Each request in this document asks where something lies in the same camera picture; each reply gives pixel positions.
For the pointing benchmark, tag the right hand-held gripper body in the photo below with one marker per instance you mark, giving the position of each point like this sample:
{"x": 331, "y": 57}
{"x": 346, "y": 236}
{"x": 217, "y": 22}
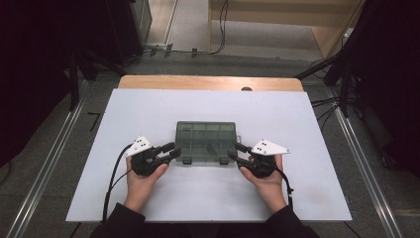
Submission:
{"x": 267, "y": 148}

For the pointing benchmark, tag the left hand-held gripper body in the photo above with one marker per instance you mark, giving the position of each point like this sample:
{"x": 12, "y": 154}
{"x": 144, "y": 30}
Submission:
{"x": 140, "y": 147}

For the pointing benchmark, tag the grey translucent compartment box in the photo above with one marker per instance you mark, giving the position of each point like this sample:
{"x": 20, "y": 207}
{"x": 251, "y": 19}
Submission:
{"x": 204, "y": 139}

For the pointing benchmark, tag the person's right hand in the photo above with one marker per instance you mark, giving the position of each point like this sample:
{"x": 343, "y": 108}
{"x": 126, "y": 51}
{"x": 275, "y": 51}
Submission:
{"x": 270, "y": 191}

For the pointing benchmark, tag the person's left hand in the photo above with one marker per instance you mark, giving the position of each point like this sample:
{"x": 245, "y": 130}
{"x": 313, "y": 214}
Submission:
{"x": 140, "y": 191}

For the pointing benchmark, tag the white board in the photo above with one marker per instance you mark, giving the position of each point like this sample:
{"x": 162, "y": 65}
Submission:
{"x": 148, "y": 109}

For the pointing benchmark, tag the dark round table grommet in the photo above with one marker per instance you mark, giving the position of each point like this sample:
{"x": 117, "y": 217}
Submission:
{"x": 246, "y": 89}

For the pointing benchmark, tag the wooden table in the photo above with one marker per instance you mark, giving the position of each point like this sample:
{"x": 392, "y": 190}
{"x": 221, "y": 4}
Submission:
{"x": 198, "y": 82}

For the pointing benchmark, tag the person's dark clothing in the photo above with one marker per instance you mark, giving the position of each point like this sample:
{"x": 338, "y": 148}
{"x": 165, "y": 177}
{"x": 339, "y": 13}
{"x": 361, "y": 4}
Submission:
{"x": 204, "y": 231}

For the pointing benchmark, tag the black metal stand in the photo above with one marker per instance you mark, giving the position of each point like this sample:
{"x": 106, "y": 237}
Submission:
{"x": 345, "y": 89}
{"x": 74, "y": 86}

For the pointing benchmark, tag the dark cabinet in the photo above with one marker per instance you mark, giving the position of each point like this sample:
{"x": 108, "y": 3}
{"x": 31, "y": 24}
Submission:
{"x": 125, "y": 29}

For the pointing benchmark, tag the black curtain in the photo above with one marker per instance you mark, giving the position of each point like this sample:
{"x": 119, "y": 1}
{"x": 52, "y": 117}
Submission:
{"x": 393, "y": 82}
{"x": 33, "y": 66}

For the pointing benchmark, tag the light wooden shelf unit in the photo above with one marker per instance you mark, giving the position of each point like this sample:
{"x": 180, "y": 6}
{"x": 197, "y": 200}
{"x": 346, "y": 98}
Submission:
{"x": 280, "y": 11}

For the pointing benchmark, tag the aluminium floor rail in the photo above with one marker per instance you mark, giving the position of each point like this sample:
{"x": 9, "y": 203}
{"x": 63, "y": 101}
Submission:
{"x": 363, "y": 168}
{"x": 49, "y": 165}

